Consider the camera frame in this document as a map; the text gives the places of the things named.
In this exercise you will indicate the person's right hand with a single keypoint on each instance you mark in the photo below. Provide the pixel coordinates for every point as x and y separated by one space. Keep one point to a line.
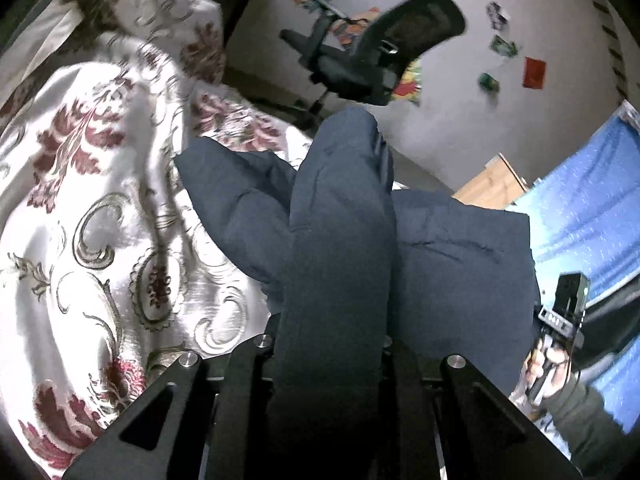
534 367

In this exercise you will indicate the person's right forearm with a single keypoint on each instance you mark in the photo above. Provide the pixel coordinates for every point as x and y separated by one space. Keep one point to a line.
585 430

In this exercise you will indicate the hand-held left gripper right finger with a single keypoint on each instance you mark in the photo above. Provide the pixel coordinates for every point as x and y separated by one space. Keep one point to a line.
407 395

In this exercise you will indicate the black office chair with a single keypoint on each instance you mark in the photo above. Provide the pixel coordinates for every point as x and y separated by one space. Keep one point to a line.
380 55

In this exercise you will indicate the red paper wall sticker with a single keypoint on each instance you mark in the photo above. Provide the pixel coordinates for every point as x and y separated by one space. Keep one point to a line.
534 73

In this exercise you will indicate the blue bedsheet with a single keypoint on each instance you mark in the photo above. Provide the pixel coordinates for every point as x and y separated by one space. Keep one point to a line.
590 210

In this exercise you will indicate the navy puffer jacket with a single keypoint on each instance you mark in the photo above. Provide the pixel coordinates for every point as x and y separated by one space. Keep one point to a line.
340 240

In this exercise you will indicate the black-white photo wall sticker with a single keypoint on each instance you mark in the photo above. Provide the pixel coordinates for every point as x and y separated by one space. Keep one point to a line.
497 13

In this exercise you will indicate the cartoon bear wall sticker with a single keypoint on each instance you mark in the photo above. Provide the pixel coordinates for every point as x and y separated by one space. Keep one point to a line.
409 85

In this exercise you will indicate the small green wall sticker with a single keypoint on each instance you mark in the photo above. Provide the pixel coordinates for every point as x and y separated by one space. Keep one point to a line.
489 82

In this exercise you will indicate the colourful cartoon wall sticker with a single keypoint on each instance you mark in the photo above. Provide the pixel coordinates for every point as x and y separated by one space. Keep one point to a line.
362 17

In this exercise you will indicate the wooden cabinet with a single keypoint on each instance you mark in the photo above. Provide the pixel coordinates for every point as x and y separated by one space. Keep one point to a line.
492 185

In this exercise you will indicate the floral bed quilt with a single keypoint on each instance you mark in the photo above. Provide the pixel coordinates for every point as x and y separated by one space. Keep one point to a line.
100 185

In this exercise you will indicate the green picture wall sticker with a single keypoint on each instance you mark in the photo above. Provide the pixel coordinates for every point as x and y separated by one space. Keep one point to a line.
504 46

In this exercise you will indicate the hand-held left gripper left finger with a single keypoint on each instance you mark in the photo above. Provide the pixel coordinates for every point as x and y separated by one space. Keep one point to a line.
245 380

